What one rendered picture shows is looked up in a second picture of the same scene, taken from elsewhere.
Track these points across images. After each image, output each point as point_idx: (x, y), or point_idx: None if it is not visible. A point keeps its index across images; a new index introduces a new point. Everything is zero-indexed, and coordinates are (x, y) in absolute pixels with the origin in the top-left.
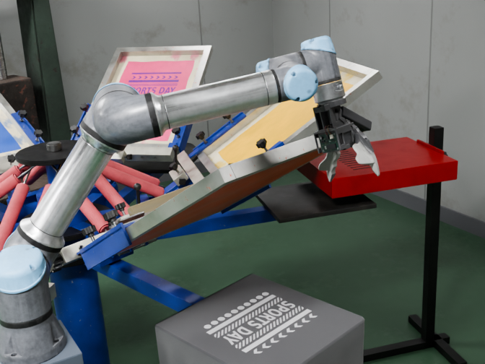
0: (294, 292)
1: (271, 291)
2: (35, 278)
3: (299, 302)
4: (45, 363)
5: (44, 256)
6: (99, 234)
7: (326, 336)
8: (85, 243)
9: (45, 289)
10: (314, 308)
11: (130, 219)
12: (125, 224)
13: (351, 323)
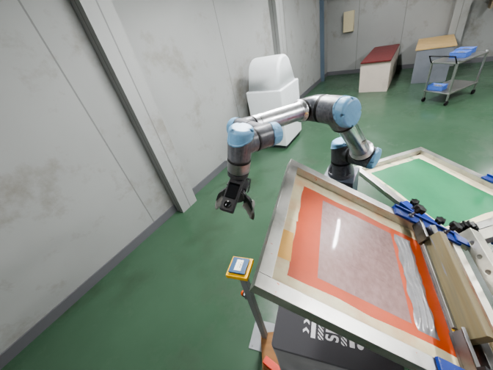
0: (342, 363)
1: (359, 354)
2: (331, 146)
3: (326, 345)
4: (326, 172)
5: (348, 152)
6: (486, 256)
7: (284, 309)
8: (475, 245)
9: (332, 154)
10: (311, 342)
11: (422, 226)
12: (394, 207)
13: (276, 332)
